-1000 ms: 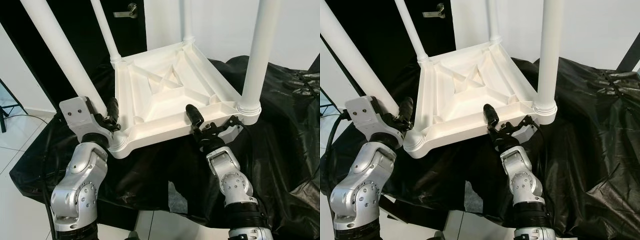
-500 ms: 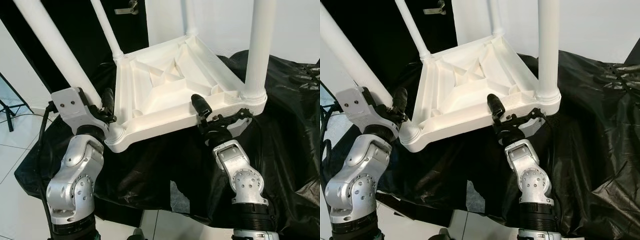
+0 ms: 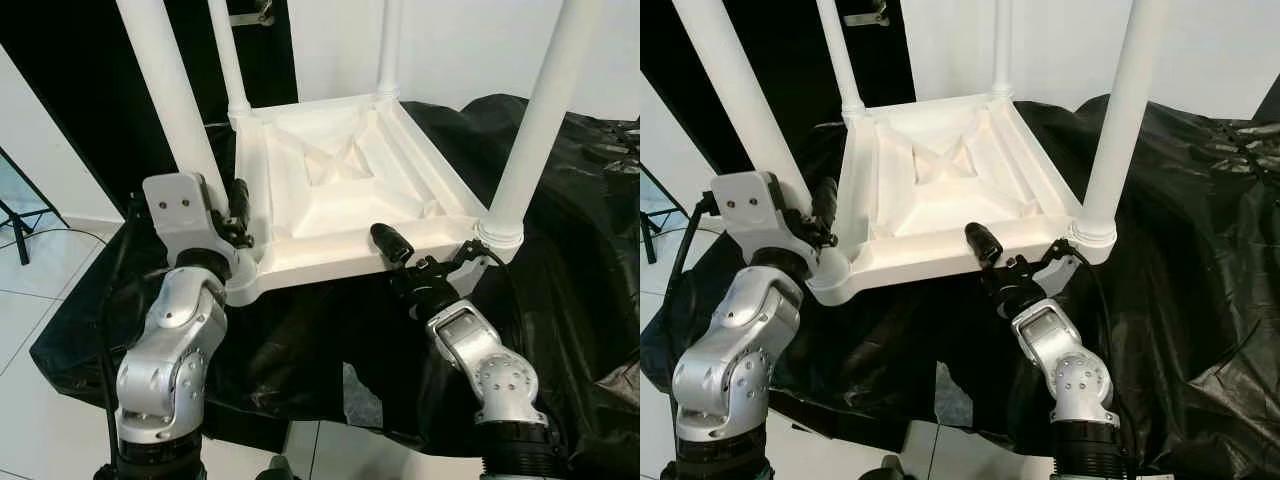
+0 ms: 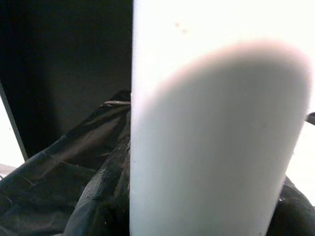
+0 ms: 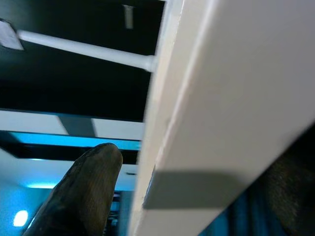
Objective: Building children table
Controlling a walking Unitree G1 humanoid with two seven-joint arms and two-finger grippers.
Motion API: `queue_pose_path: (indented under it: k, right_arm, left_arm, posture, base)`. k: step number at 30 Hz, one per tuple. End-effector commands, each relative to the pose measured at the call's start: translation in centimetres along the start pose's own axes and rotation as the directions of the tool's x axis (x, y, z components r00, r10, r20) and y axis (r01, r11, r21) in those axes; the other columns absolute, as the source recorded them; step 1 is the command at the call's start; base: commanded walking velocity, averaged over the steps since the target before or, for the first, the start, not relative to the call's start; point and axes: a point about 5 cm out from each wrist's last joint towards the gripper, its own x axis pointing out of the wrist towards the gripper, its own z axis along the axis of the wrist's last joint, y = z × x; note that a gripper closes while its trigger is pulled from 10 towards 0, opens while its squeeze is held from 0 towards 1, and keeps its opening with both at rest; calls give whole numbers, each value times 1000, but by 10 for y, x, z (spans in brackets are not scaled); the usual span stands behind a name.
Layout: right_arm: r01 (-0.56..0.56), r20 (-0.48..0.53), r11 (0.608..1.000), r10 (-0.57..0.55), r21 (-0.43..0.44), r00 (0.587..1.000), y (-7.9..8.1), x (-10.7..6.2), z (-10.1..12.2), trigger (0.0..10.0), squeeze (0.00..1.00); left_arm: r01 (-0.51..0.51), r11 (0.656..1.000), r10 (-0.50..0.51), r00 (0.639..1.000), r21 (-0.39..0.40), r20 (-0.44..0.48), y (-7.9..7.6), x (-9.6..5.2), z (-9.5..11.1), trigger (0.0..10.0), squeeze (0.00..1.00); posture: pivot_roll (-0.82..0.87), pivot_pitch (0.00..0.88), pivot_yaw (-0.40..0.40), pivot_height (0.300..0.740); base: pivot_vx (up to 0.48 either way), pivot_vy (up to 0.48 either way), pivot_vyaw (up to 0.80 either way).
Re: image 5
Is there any white plastic table top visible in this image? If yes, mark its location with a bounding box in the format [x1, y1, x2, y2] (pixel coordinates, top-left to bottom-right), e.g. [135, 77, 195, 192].
[129, 0, 315, 236]

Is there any teal glass panel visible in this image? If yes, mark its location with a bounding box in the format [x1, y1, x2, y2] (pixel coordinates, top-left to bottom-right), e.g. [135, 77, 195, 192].
[7, 131, 142, 151]

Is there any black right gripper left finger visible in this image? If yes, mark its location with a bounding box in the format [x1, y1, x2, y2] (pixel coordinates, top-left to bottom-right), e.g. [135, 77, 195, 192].
[23, 143, 123, 236]

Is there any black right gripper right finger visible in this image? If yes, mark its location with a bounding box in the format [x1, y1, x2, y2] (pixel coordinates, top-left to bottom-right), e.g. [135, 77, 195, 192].
[265, 126, 315, 236]

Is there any silver door handle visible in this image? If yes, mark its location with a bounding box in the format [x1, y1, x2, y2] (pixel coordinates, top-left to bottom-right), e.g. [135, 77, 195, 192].
[124, 4, 135, 30]

